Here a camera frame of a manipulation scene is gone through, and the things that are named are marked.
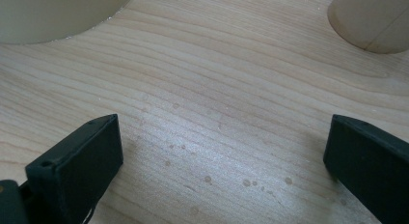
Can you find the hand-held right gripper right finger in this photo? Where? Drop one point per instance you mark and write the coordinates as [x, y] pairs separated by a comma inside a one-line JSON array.
[[369, 162]]

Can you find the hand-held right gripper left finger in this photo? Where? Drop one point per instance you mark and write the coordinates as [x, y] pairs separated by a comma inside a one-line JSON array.
[[75, 166]]

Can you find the beige cylindrical cup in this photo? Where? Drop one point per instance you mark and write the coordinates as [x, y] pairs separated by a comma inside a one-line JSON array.
[[369, 19]]

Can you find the large beige round container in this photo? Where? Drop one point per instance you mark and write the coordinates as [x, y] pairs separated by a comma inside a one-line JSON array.
[[54, 14]]

